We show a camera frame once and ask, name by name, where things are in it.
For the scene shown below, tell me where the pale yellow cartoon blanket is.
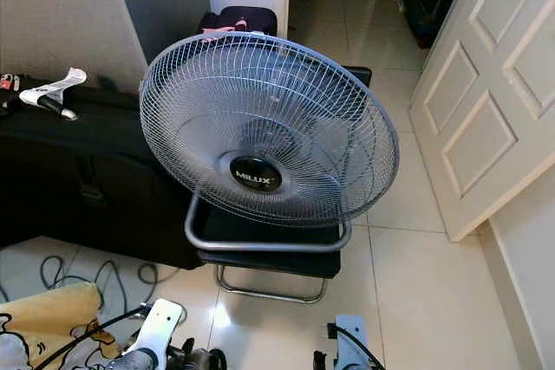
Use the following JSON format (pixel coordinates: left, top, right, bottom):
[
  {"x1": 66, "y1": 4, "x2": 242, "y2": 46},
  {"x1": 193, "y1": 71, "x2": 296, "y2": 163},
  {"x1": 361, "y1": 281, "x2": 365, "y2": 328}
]
[{"x1": 0, "y1": 281, "x2": 105, "y2": 370}]

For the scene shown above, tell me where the grey Milux floor fan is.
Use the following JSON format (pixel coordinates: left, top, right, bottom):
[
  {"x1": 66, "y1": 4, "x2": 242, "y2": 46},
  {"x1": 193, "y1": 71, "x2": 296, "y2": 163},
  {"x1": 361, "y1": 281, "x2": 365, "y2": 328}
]
[{"x1": 139, "y1": 30, "x2": 400, "y2": 254}]

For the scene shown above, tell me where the large black fabric case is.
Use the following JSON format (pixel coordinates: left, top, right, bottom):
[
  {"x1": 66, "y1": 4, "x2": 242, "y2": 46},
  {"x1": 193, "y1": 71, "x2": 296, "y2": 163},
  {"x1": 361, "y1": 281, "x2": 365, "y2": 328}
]
[{"x1": 0, "y1": 75, "x2": 205, "y2": 271}]

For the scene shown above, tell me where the white panelled door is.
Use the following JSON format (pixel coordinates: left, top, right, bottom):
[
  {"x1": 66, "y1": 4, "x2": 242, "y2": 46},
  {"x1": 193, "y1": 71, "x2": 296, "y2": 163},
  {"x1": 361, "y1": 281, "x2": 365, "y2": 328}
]
[{"x1": 408, "y1": 0, "x2": 555, "y2": 243}]

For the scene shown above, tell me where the black tool wrapped in white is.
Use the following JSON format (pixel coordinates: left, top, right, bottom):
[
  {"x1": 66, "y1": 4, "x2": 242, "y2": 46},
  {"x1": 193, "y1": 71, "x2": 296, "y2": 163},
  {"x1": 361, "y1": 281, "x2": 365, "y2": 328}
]
[{"x1": 19, "y1": 68, "x2": 88, "y2": 121}]

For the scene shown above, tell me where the black low cabinet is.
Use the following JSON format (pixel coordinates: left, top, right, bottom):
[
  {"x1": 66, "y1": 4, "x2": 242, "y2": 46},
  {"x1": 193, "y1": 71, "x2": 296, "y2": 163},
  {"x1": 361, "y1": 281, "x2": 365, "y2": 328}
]
[{"x1": 402, "y1": 0, "x2": 478, "y2": 49}]

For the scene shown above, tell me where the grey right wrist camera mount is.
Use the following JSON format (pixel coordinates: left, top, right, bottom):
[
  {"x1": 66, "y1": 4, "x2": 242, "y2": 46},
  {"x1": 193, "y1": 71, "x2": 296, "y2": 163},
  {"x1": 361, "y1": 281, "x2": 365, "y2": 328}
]
[{"x1": 334, "y1": 315, "x2": 372, "y2": 370}]

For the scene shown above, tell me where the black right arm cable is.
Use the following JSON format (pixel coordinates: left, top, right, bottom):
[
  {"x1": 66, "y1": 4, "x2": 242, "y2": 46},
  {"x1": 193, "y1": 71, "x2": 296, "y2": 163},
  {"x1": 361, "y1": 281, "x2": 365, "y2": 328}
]
[{"x1": 327, "y1": 324, "x2": 387, "y2": 370}]

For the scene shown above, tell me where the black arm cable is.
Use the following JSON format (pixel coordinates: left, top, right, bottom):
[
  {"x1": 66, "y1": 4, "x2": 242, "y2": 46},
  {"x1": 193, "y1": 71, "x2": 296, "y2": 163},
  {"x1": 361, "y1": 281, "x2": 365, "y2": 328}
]
[
  {"x1": 52, "y1": 303, "x2": 153, "y2": 370},
  {"x1": 327, "y1": 324, "x2": 387, "y2": 370}
]

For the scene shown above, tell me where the black cable on floor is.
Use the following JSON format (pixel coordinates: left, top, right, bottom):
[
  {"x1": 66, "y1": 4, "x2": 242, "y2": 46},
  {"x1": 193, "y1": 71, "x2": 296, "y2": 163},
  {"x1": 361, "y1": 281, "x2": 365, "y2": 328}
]
[{"x1": 39, "y1": 255, "x2": 183, "y2": 315}]

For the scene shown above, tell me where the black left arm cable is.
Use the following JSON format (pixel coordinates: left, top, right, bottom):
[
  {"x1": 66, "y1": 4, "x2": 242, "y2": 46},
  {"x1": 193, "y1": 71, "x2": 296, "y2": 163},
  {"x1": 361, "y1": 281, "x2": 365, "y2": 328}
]
[{"x1": 52, "y1": 303, "x2": 153, "y2": 370}]

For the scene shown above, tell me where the black bag with pink strap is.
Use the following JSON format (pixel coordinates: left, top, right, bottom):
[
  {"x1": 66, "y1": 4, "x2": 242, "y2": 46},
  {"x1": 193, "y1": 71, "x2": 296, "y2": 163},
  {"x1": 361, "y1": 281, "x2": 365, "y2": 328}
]
[{"x1": 198, "y1": 6, "x2": 278, "y2": 42}]

